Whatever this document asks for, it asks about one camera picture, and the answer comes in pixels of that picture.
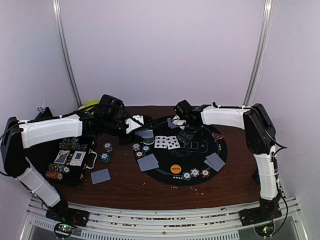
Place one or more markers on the green chip row in case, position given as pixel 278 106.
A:
pixel 54 167

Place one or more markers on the blue backed card deck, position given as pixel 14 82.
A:
pixel 145 133

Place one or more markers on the dark blue mug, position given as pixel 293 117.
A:
pixel 256 177

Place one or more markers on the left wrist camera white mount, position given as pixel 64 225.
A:
pixel 133 123

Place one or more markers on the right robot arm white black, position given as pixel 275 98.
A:
pixel 260 135

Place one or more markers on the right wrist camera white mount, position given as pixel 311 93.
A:
pixel 178 121

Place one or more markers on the black poker set case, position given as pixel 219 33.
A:
pixel 41 155

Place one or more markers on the right aluminium frame post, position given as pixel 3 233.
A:
pixel 261 47

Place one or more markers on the blue white chip bottom mat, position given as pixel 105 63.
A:
pixel 195 172

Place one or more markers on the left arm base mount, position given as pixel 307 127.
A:
pixel 61 212

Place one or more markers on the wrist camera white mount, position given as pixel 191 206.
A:
pixel 178 121
pixel 133 123

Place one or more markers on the aluminium front rail frame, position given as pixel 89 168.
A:
pixel 216 223

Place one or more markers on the orange big blind button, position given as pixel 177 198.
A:
pixel 175 169

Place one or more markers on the boxed card deck white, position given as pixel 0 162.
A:
pixel 77 158

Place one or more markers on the green plastic bowl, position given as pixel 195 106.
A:
pixel 91 103

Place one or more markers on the face down cards top mat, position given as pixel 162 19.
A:
pixel 170 124

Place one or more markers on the clear dealer button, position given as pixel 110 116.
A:
pixel 148 142

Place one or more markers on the boxed card deck gold blue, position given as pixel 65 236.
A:
pixel 62 157

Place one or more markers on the green blue 50 chip stack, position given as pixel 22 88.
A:
pixel 105 157

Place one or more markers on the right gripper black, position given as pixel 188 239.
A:
pixel 188 136

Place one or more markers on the face down card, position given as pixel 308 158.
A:
pixel 100 176

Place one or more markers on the left aluminium frame post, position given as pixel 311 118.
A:
pixel 65 52

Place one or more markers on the round black poker mat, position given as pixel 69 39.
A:
pixel 191 156

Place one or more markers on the face up spades card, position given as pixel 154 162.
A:
pixel 172 143

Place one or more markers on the green chip bottom mat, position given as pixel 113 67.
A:
pixel 186 176

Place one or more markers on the orange chip bottom mat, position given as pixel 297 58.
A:
pixel 205 173

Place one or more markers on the aluminium frame post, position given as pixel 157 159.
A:
pixel 65 52
pixel 261 47

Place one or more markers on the orange chip row in case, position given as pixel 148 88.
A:
pixel 54 175

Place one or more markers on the face up clubs card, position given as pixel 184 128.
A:
pixel 160 142

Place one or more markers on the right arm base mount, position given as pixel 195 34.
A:
pixel 263 213

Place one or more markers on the face down cards mat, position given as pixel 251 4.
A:
pixel 170 124
pixel 215 162
pixel 147 163

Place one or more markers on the blue white 10 chip stack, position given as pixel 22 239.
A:
pixel 108 147

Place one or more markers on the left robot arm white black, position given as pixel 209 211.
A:
pixel 28 144

